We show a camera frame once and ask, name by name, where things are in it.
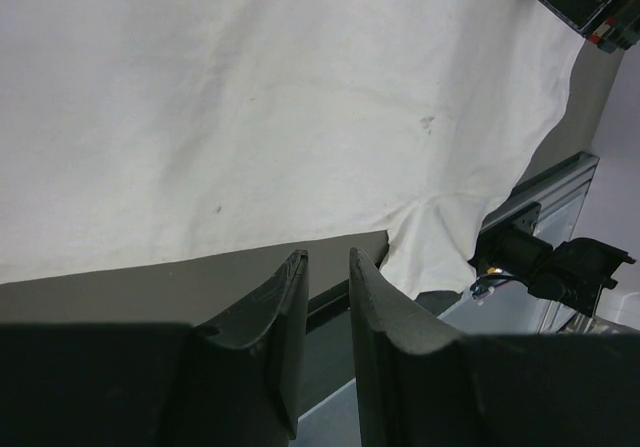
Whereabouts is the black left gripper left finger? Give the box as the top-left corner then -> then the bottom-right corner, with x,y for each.
1,250 -> 309,446

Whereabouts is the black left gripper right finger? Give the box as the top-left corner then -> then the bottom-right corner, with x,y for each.
349,249 -> 639,446

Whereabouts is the white t shirt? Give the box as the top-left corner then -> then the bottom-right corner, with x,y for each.
1,0 -> 583,297

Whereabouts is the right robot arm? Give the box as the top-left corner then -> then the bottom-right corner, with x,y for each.
469,0 -> 639,317

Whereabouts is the aluminium front rail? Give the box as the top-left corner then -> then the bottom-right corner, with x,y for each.
307,153 -> 598,333

